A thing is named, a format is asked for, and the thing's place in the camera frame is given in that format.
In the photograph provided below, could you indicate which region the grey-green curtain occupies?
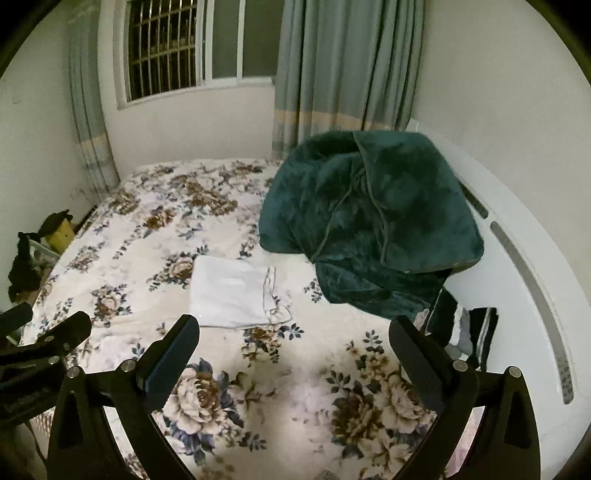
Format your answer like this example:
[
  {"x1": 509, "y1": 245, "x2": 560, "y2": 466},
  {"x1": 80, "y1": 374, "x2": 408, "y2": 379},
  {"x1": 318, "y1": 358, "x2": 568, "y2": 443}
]
[
  {"x1": 68, "y1": 1, "x2": 120, "y2": 201},
  {"x1": 271, "y1": 0, "x2": 427, "y2": 160}
]

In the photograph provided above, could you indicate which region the dark green plush blanket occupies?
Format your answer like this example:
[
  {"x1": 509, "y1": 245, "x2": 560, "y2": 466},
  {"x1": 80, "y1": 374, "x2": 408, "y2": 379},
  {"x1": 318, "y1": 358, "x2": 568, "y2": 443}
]
[{"x1": 259, "y1": 131, "x2": 484, "y2": 319}]

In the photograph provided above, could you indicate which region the window with metal bars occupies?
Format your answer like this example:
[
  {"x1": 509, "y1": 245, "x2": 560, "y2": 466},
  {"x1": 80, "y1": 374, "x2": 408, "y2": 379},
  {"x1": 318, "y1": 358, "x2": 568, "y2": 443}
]
[{"x1": 113, "y1": 0, "x2": 284, "y2": 109}]

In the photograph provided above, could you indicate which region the white knit sweater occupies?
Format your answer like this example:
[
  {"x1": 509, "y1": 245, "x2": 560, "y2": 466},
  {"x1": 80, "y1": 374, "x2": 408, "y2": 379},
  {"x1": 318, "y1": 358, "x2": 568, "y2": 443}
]
[{"x1": 189, "y1": 256, "x2": 291, "y2": 329}]

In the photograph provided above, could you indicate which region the white curved headboard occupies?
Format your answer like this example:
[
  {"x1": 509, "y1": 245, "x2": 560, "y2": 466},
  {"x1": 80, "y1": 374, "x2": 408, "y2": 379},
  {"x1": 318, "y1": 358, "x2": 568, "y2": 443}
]
[{"x1": 408, "y1": 120, "x2": 590, "y2": 479}]

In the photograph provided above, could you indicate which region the black white striped garment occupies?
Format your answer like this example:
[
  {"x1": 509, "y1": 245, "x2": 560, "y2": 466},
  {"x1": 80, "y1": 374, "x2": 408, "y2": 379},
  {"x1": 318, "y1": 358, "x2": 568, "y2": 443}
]
[{"x1": 414, "y1": 289, "x2": 499, "y2": 372}]

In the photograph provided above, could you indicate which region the grey-green left curtain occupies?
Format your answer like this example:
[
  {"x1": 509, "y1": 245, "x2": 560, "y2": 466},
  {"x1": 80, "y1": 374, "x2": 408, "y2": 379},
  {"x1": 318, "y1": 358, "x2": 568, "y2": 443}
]
[{"x1": 68, "y1": 1, "x2": 120, "y2": 201}]

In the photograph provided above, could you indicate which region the floral bed cover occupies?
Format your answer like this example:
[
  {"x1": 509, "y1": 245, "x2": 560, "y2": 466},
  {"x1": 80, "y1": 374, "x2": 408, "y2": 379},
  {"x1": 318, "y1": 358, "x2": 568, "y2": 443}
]
[{"x1": 24, "y1": 159, "x2": 436, "y2": 479}]

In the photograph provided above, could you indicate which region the grey-green right curtain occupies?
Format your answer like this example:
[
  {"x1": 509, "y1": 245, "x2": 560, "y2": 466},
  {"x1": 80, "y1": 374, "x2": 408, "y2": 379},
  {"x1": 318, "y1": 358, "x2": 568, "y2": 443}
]
[{"x1": 271, "y1": 0, "x2": 427, "y2": 160}]

